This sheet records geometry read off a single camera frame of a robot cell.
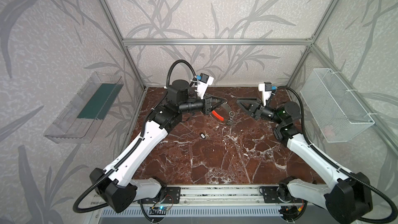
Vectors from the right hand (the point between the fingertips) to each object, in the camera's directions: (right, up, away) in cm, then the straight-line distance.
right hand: (238, 98), depth 63 cm
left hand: (-6, 0, -3) cm, 6 cm away
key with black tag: (-15, -23, +31) cm, 41 cm away
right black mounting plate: (+18, -47, +11) cm, 51 cm away
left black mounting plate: (-31, -46, +11) cm, 57 cm away
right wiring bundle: (+26, -53, +8) cm, 60 cm away
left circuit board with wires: (-36, -53, +9) cm, 65 cm away
